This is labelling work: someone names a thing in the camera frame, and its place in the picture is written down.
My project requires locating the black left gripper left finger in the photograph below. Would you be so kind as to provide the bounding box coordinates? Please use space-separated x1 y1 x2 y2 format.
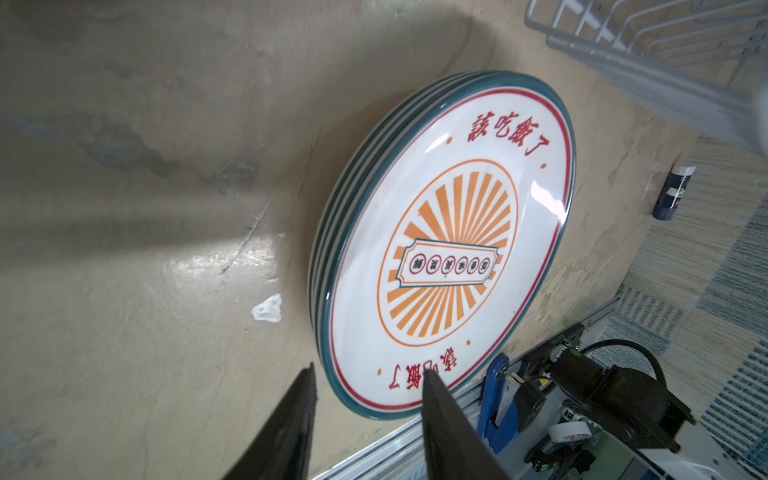
223 363 317 479

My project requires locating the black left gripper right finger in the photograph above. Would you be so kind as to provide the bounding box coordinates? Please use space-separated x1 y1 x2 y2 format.
422 370 509 479

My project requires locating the white round plate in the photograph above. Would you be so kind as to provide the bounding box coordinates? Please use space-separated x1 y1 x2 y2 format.
307 71 486 336
309 71 469 325
316 71 576 420
307 73 457 313

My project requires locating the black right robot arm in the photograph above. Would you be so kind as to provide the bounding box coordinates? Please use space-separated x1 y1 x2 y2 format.
542 345 749 479

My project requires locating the blue stapler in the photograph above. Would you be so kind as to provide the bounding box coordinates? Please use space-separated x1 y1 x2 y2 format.
477 353 546 454

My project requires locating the white tape roll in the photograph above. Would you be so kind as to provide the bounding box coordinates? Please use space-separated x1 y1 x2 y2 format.
548 421 592 444

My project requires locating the small blue bottle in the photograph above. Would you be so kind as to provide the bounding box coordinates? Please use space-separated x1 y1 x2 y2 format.
652 162 697 221

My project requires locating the white wire dish rack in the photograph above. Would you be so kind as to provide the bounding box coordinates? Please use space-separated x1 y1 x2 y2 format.
524 0 767 156

